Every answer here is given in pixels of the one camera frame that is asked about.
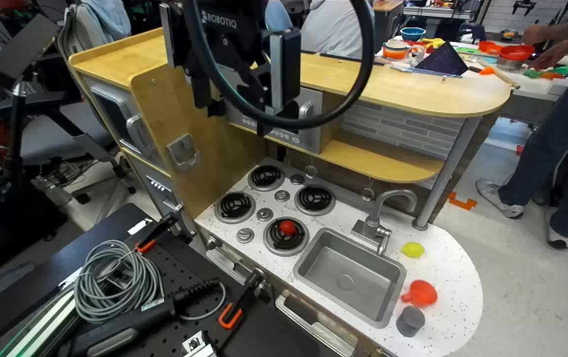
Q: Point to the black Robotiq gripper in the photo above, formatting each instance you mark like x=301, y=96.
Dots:
x=225, y=30

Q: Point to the grey cylinder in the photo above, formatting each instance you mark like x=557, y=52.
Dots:
x=410, y=322

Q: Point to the black toy stove burner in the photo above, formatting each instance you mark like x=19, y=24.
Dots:
x=267, y=177
x=315, y=199
x=235, y=205

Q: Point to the seated person grey shirt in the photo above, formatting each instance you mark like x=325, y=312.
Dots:
x=334, y=26

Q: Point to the small silver stove knob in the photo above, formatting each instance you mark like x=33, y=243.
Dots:
x=245, y=235
x=265, y=213
x=283, y=195
x=297, y=179

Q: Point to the orange white round container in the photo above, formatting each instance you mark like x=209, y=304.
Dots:
x=396, y=50

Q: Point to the red centred toy stove burner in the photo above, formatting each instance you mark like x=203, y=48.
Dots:
x=287, y=235

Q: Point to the blue plastic bowl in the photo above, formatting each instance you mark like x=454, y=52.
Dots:
x=414, y=32

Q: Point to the black orange bar clamp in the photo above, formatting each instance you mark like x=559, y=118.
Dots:
x=156, y=233
x=235, y=316

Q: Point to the chrome toy faucet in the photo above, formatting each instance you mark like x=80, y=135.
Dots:
x=372, y=225

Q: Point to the dark triangular object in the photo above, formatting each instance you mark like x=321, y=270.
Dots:
x=444, y=60

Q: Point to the grey office chair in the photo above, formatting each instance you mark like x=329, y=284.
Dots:
x=52, y=135

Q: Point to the steel toy sink basin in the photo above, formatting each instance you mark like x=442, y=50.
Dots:
x=350, y=274

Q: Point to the black tripod stand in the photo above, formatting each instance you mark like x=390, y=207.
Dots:
x=17, y=131

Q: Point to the yellow toy lemon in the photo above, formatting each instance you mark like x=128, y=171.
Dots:
x=414, y=250

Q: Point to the orange plastic bowl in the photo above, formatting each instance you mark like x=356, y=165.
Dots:
x=505, y=50

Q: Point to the white printed code label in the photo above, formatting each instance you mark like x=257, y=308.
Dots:
x=197, y=344

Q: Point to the black bar shaped device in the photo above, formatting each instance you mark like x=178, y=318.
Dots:
x=126, y=328

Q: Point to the wooden toy kitchen unit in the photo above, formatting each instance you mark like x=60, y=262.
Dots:
x=444, y=298

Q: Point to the person in dark trousers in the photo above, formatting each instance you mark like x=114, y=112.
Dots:
x=563, y=131

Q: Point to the orange floor bracket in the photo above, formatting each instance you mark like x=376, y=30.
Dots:
x=462, y=201

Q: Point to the green white flat rail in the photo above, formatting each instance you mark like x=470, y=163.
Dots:
x=33, y=330

